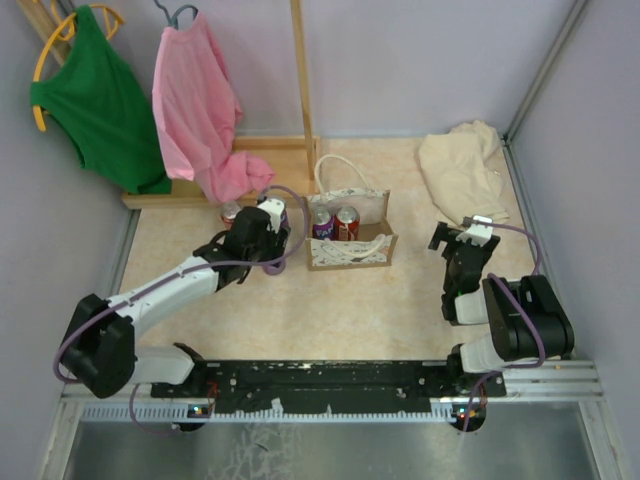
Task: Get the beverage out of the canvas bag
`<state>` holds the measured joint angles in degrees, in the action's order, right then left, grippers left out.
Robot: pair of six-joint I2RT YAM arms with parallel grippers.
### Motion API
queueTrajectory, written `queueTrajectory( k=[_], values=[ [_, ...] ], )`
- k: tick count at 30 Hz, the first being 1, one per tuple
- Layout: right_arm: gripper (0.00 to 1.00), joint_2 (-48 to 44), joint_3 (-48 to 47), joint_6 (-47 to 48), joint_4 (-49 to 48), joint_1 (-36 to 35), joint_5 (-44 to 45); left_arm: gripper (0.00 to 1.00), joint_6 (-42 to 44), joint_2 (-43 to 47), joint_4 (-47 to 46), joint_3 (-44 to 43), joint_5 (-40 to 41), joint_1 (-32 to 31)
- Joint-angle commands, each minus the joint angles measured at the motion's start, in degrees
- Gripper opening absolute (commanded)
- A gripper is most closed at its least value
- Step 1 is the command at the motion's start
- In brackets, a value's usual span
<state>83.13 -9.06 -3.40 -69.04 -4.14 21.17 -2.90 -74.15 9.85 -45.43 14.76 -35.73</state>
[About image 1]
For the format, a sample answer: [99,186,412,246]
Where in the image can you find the canvas tote bag patterned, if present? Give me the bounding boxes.
[304,154,398,271]

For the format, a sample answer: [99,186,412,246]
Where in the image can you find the red can in bag back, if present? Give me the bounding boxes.
[334,206,360,242]

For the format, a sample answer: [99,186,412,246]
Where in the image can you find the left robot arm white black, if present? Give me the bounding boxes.
[56,198,290,399]

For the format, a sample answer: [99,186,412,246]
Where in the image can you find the grey clothes hanger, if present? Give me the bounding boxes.
[153,0,199,30]

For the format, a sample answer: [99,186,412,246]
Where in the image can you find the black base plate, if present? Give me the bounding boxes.
[151,360,480,414]

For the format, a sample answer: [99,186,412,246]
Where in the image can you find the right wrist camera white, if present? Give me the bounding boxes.
[462,216,493,243]

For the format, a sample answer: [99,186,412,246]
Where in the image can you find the red can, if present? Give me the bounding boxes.
[220,201,243,230]
[334,206,360,242]

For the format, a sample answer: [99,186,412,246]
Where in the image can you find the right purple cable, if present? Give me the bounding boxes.
[462,222,547,434]

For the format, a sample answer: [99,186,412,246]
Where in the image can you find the yellow clothes hanger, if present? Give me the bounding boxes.
[32,1,126,132]

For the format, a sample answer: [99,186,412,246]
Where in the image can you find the cream folded cloth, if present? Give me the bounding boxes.
[417,120,509,225]

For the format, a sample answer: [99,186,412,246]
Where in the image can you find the purple soda can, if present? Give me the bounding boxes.
[276,196,291,233]

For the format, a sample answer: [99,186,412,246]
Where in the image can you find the aluminium frame rail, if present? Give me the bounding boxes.
[63,361,603,424]

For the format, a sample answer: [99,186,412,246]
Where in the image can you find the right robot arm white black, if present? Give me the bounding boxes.
[429,216,575,396]

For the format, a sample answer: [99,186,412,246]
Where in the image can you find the pink shirt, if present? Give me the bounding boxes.
[152,13,275,204]

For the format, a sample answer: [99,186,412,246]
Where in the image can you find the wooden clothes rack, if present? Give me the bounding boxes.
[17,1,321,210]

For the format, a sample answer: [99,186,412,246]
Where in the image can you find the green tank top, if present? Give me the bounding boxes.
[30,5,171,195]

